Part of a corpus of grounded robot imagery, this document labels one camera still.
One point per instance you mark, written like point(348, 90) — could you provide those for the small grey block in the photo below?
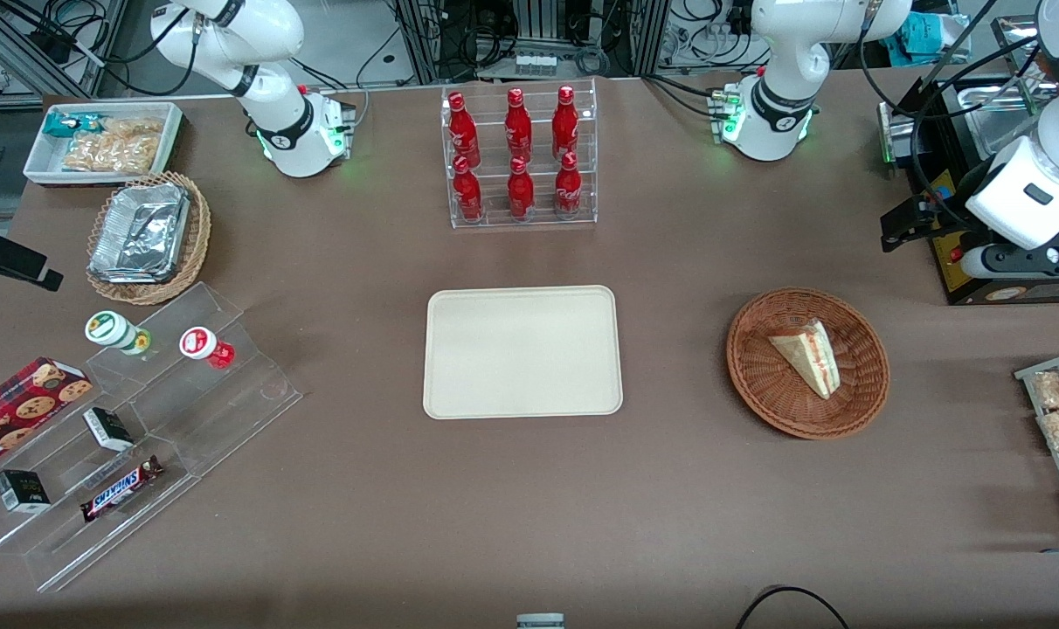
point(540, 621)

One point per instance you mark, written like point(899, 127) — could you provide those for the green-capped small bottle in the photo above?
point(114, 330)

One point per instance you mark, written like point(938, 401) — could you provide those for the black device on mount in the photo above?
point(5, 256)

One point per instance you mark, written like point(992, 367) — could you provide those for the small black box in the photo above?
point(108, 429)
point(21, 491)

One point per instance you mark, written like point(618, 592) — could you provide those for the white rectangular snack bin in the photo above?
point(40, 162)

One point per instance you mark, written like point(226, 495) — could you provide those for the clear acrylic bottle rack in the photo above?
point(494, 148)

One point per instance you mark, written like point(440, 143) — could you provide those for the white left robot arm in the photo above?
point(783, 52)

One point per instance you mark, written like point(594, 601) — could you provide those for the triangle sandwich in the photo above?
point(809, 356)

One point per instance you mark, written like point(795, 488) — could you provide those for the round brown wicker basket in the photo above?
point(774, 393)

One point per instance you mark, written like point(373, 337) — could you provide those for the red cola bottle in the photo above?
point(565, 124)
point(521, 192)
point(568, 188)
point(518, 127)
point(468, 194)
point(463, 131)

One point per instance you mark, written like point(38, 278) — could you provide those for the cream plastic tray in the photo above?
point(522, 353)

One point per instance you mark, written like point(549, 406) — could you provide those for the teal snack packet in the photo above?
point(66, 124)

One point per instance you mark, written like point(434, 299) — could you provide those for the red-capped small bottle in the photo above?
point(204, 344)

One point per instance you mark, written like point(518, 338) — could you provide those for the snickers chocolate bar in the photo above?
point(119, 489)

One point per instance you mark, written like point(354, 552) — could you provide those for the teal plastic bag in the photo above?
point(918, 35)

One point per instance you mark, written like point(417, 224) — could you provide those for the clear rice cracker bag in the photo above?
point(110, 154)
point(134, 127)

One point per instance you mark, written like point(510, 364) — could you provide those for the red cookie box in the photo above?
point(18, 411)

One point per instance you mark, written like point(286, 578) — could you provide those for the clear acrylic step stand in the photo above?
point(224, 411)

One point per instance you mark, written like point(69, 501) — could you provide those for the silver foil container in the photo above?
point(138, 231)

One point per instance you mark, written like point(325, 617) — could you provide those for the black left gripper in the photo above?
point(946, 207)

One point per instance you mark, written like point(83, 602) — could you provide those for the oval light wicker basket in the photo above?
point(199, 227)

